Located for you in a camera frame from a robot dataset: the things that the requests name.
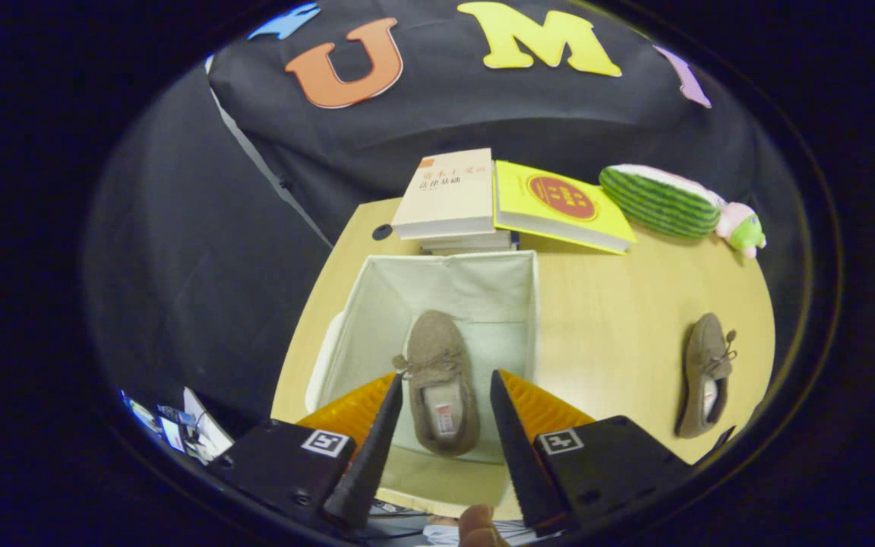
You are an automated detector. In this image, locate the yellow book red emblem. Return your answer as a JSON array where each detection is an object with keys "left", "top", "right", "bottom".
[{"left": 494, "top": 160, "right": 637, "bottom": 255}]

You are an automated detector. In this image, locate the blue printed packet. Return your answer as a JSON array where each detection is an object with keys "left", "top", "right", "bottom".
[{"left": 122, "top": 394, "right": 197, "bottom": 454}]

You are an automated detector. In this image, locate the watermelon slice plush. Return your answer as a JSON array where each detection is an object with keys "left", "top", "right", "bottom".
[{"left": 599, "top": 164, "right": 723, "bottom": 240}]

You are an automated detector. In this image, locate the beige book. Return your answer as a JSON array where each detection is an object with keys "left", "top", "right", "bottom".
[{"left": 392, "top": 148, "right": 495, "bottom": 241}]

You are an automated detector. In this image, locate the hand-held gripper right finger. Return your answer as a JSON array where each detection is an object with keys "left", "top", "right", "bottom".
[{"left": 490, "top": 369, "right": 694, "bottom": 533}]

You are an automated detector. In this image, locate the white board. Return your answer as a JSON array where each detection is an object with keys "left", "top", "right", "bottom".
[{"left": 182, "top": 387, "right": 234, "bottom": 458}]

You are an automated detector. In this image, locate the green pink plush toy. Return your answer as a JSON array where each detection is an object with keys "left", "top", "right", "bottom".
[{"left": 715, "top": 201, "right": 767, "bottom": 259}]

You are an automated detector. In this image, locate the cream fabric storage box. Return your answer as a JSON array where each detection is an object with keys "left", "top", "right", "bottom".
[{"left": 305, "top": 251, "right": 541, "bottom": 521}]

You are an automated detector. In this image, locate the grey book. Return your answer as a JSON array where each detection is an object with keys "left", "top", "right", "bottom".
[{"left": 416, "top": 230, "right": 520, "bottom": 256}]

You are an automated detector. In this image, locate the brown suede shoe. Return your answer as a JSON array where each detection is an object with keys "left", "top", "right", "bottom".
[
  {"left": 392, "top": 310, "right": 482, "bottom": 457},
  {"left": 674, "top": 313, "right": 738, "bottom": 440}
]

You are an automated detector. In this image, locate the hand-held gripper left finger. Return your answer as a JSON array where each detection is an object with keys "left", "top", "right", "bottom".
[{"left": 208, "top": 372, "right": 404, "bottom": 531}]

